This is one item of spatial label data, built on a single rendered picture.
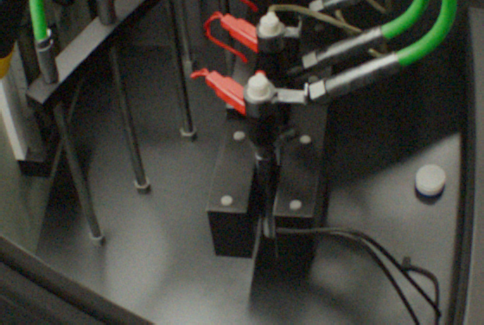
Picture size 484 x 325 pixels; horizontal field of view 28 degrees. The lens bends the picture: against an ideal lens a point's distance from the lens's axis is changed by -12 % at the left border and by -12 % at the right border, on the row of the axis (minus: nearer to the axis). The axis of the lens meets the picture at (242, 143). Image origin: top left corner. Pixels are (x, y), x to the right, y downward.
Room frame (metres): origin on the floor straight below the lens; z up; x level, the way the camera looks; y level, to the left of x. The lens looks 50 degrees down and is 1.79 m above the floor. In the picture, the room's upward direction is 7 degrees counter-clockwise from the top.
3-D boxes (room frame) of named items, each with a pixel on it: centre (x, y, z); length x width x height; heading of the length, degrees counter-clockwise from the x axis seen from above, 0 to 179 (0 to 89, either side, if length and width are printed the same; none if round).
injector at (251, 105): (0.65, -0.03, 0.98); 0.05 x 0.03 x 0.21; 76
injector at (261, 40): (0.73, -0.05, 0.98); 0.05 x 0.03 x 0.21; 76
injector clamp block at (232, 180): (0.77, -0.05, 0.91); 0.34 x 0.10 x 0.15; 166
